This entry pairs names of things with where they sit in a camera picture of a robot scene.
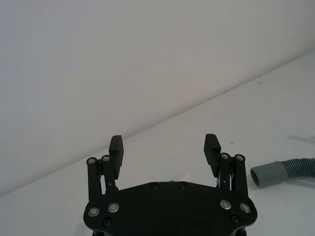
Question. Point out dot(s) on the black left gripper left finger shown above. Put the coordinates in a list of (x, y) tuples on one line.
[(115, 157)]

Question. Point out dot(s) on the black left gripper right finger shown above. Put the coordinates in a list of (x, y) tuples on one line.
[(211, 152)]

